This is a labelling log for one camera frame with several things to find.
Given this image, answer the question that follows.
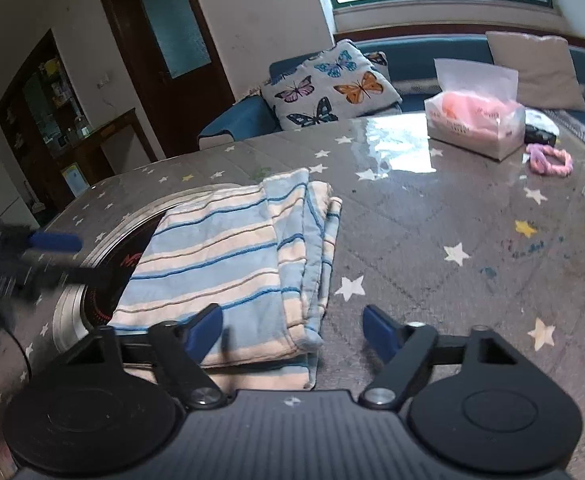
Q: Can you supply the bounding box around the grey star-print tablecloth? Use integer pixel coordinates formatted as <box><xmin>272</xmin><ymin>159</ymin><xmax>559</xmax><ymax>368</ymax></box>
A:
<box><xmin>0</xmin><ymin>110</ymin><xmax>585</xmax><ymax>480</ymax></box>

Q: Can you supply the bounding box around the blue striped towel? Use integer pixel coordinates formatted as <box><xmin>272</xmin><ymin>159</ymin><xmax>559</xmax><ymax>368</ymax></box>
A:
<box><xmin>107</xmin><ymin>167</ymin><xmax>344</xmax><ymax>392</ymax></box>

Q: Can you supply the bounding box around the round built-in induction cooktop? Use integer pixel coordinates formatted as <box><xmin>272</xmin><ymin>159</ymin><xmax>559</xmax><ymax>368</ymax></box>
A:
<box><xmin>52</xmin><ymin>184</ymin><xmax>239</xmax><ymax>357</ymax></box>

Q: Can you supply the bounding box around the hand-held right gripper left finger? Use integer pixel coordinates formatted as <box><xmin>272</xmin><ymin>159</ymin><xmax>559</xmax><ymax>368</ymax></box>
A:
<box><xmin>80</xmin><ymin>302</ymin><xmax>226</xmax><ymax>407</ymax></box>

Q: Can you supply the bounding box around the butterfly print pillow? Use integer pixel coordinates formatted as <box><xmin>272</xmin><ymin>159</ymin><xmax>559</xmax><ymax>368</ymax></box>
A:
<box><xmin>261</xmin><ymin>39</ymin><xmax>404</xmax><ymax>132</ymax></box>

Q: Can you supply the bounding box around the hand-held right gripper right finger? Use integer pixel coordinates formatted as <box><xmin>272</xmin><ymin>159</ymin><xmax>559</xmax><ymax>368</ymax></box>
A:
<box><xmin>361</xmin><ymin>304</ymin><xmax>520</xmax><ymax>408</ymax></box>

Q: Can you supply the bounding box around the black and white bag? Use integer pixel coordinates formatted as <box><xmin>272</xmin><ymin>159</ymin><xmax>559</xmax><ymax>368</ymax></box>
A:
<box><xmin>523</xmin><ymin>109</ymin><xmax>561</xmax><ymax>144</ymax></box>

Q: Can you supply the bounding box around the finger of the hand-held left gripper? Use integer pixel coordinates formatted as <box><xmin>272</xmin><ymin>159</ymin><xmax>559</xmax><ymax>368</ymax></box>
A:
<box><xmin>17</xmin><ymin>255</ymin><xmax>90</xmax><ymax>293</ymax></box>
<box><xmin>5</xmin><ymin>227</ymin><xmax>83</xmax><ymax>252</ymax></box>

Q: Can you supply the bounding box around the dark wooden door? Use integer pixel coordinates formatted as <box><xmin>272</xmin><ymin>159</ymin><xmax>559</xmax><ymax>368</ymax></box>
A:
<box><xmin>96</xmin><ymin>0</ymin><xmax>236</xmax><ymax>162</ymax></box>

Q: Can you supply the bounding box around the pink braided hair tie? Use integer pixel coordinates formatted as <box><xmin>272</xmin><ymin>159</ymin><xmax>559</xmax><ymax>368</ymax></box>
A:
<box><xmin>524</xmin><ymin>143</ymin><xmax>573</xmax><ymax>179</ymax></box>

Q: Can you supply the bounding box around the beige pillow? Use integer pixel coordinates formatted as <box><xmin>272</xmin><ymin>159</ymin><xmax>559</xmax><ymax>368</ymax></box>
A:
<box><xmin>485</xmin><ymin>30</ymin><xmax>585</xmax><ymax>112</ymax></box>

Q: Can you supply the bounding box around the dark wooden cabinet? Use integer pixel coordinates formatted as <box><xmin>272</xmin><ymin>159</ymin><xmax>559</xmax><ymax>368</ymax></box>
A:
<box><xmin>0</xmin><ymin>29</ymin><xmax>159</xmax><ymax>202</ymax></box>

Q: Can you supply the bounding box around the blue framed picture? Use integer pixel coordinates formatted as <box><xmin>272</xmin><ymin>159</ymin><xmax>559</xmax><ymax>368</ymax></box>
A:
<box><xmin>61</xmin><ymin>161</ymin><xmax>92</xmax><ymax>197</ymax></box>

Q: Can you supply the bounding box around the blue sofa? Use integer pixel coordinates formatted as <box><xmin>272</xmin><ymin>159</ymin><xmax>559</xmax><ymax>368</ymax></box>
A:
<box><xmin>197</xmin><ymin>34</ymin><xmax>585</xmax><ymax>152</ymax></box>

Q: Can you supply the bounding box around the clear tissue pack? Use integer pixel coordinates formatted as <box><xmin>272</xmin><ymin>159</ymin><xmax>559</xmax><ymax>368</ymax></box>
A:
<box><xmin>423</xmin><ymin>58</ymin><xmax>527</xmax><ymax>162</ymax></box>

